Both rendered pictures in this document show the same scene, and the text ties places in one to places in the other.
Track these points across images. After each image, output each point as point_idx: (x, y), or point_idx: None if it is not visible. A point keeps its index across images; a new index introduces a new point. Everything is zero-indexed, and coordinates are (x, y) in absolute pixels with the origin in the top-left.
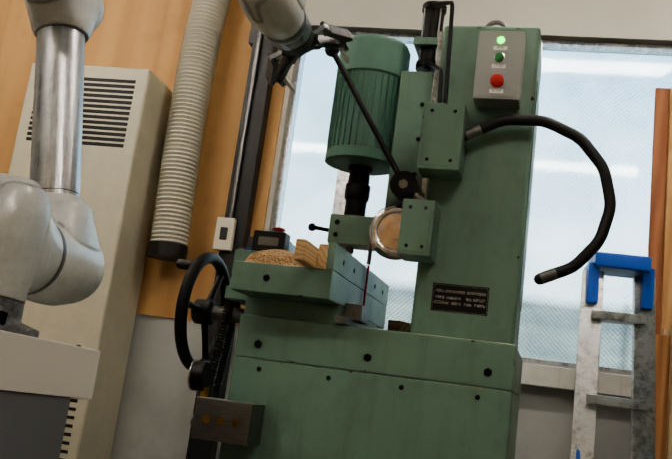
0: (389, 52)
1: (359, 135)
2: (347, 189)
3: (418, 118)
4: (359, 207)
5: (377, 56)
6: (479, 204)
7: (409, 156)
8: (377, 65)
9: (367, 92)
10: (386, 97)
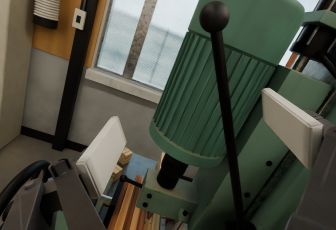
0: (288, 33)
1: (202, 143)
2: (166, 166)
3: (281, 140)
4: (174, 183)
5: (271, 38)
6: None
7: (250, 176)
8: (264, 53)
9: (234, 92)
10: (252, 98)
